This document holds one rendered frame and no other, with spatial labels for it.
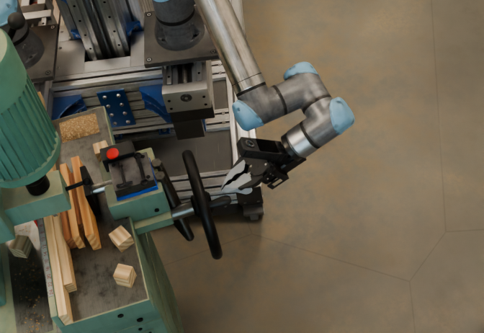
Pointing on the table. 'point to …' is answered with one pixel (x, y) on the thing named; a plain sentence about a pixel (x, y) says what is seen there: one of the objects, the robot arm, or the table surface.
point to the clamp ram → (93, 190)
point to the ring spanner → (141, 169)
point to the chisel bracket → (24, 202)
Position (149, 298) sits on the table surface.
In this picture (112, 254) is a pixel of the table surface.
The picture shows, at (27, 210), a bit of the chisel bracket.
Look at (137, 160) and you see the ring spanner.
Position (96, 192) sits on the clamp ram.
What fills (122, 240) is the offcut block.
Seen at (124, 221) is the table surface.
